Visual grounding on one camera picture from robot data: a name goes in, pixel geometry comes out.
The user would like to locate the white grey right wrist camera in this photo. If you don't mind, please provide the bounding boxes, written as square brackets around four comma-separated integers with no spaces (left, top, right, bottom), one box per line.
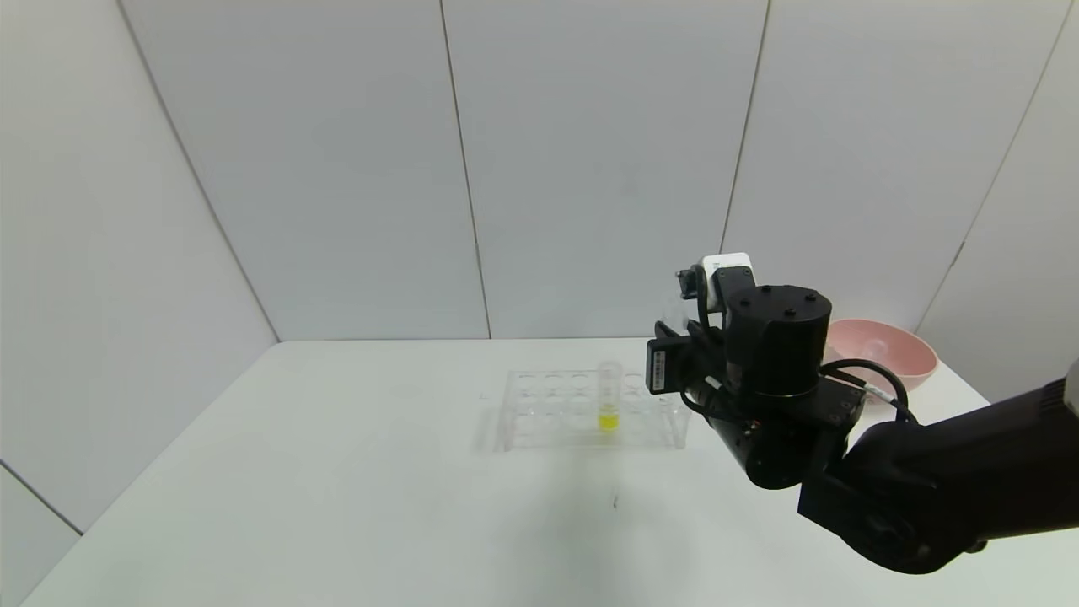
[701,252,757,310]

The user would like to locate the clear plastic test tube rack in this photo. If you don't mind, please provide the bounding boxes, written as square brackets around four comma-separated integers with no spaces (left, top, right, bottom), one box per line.
[493,364,694,452]

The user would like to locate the test tube with yellow pigment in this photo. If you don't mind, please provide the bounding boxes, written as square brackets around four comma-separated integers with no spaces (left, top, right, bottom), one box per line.
[596,361,622,432]

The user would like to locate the black camera cable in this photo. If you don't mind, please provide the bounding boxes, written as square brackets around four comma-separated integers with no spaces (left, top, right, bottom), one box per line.
[676,266,913,422]

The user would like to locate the pink bowl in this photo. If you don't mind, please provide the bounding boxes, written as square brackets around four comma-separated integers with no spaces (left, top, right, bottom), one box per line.
[824,318,938,394]

